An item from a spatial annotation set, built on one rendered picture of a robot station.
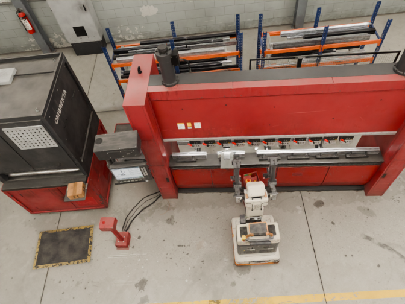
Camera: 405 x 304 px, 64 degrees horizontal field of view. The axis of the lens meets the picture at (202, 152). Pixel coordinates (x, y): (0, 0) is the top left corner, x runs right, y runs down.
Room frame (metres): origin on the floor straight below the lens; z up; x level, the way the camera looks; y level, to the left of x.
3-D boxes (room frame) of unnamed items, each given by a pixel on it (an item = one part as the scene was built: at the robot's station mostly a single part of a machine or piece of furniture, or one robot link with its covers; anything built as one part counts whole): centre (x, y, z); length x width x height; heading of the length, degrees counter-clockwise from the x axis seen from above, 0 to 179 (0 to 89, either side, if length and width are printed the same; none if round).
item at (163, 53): (2.79, 0.16, 2.53); 0.33 x 0.25 x 0.47; 81
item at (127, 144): (2.33, 0.97, 1.53); 0.51 x 0.25 x 0.85; 86
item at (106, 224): (1.88, 1.44, 0.41); 0.25 x 0.20 x 0.83; 171
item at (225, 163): (2.43, -0.32, 1.00); 0.26 x 0.18 x 0.01; 171
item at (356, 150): (2.36, -1.59, 0.92); 1.67 x 0.06 x 0.10; 81
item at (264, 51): (4.23, -2.16, 0.87); 1.90 x 0.50 x 1.75; 84
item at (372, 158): (2.42, -0.98, 0.85); 3.00 x 0.21 x 0.04; 81
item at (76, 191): (2.32, 1.82, 1.04); 0.30 x 0.26 x 0.12; 84
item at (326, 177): (2.42, -0.98, 0.41); 3.00 x 0.21 x 0.83; 81
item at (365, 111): (2.47, -0.99, 1.74); 3.00 x 0.08 x 0.80; 81
